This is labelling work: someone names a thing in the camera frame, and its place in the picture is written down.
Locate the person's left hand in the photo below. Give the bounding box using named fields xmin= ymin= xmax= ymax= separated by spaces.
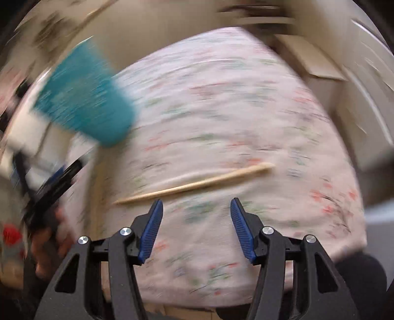
xmin=30 ymin=207 xmax=76 ymax=279

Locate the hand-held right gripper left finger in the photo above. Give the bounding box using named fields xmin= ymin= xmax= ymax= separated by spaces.
xmin=34 ymin=198 xmax=164 ymax=320

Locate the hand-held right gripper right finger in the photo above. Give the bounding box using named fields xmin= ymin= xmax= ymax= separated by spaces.
xmin=230 ymin=197 xmax=361 ymax=320

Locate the floral tablecloth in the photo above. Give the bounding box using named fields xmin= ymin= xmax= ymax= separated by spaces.
xmin=18 ymin=27 xmax=369 ymax=309

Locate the person's dark trouser leg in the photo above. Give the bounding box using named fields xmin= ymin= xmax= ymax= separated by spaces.
xmin=332 ymin=252 xmax=389 ymax=320

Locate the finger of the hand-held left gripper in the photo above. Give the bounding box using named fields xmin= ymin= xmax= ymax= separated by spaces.
xmin=22 ymin=160 xmax=84 ymax=230

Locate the white step stool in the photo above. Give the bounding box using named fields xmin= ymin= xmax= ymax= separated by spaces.
xmin=273 ymin=33 xmax=349 ymax=81

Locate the wooden chopstick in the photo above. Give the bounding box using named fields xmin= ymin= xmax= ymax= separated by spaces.
xmin=112 ymin=162 xmax=276 ymax=206

